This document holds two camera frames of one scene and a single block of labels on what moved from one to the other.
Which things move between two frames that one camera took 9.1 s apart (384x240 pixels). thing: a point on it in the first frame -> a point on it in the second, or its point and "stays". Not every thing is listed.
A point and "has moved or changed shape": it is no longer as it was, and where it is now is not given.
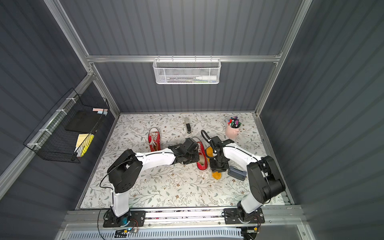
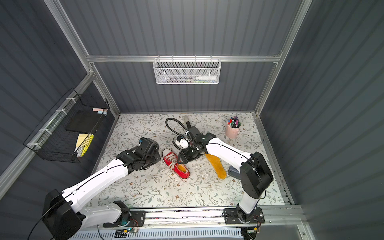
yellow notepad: [83, 143] stays
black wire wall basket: [60, 135] stays
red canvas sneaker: [154, 139] -> [180, 170]
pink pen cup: [233, 126] stays
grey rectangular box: [237, 173] stays
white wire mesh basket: [186, 71] stays
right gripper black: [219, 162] -> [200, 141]
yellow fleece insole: [209, 152] has moved or changed shape
